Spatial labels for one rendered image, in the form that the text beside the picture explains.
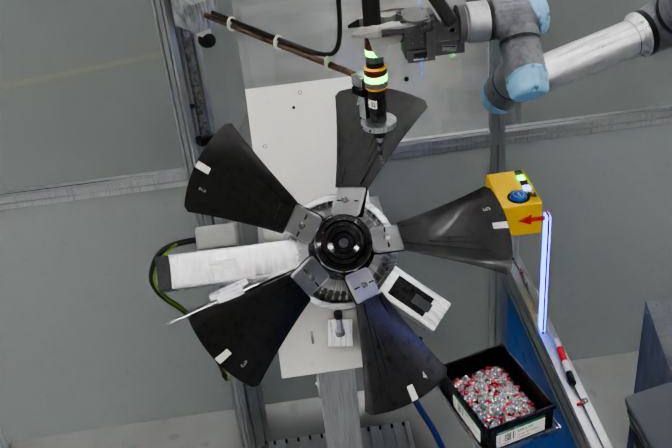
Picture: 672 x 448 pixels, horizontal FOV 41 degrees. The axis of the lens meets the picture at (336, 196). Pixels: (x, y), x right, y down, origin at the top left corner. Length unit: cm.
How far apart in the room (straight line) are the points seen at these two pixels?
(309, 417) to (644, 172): 137
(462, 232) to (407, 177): 79
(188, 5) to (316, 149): 45
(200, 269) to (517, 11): 88
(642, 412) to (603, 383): 182
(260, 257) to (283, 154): 28
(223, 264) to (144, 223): 74
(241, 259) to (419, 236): 40
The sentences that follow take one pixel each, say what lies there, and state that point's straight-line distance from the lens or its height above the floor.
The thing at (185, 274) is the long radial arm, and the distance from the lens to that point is 202.
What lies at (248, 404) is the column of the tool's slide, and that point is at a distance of 297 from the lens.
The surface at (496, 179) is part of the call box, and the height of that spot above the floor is 107.
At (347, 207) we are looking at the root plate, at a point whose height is 124.
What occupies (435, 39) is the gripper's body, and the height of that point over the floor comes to 162.
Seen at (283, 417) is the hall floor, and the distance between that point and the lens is 320.
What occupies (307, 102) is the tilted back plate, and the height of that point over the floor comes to 132.
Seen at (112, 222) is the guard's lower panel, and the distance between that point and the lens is 272.
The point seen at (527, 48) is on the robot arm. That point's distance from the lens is 168.
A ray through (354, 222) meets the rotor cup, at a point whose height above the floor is 125.
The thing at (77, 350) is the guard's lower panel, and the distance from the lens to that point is 303.
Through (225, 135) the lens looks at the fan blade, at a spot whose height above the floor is 141.
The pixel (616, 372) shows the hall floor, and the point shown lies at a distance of 335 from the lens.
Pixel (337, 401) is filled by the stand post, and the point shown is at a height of 65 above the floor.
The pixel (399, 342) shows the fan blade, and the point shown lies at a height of 101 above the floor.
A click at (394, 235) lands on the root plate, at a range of 192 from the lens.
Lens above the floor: 229
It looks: 32 degrees down
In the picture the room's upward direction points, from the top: 6 degrees counter-clockwise
